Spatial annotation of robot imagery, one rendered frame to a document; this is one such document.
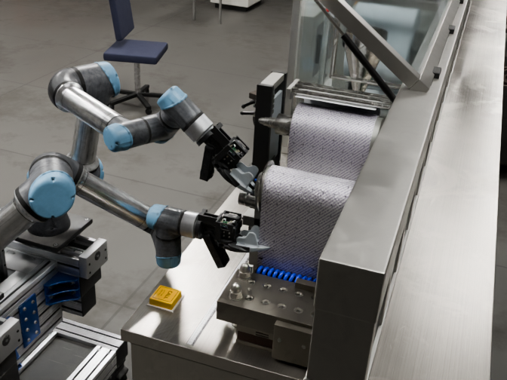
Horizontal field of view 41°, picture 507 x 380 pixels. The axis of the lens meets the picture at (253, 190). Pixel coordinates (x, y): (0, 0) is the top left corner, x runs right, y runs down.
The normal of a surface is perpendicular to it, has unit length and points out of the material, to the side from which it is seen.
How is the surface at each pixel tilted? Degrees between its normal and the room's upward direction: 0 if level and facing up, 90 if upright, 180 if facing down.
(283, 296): 0
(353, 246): 0
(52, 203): 85
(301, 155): 92
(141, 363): 90
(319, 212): 90
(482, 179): 0
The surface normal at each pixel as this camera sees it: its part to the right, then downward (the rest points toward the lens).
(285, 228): -0.33, 0.43
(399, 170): 0.05, -0.88
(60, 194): 0.39, 0.38
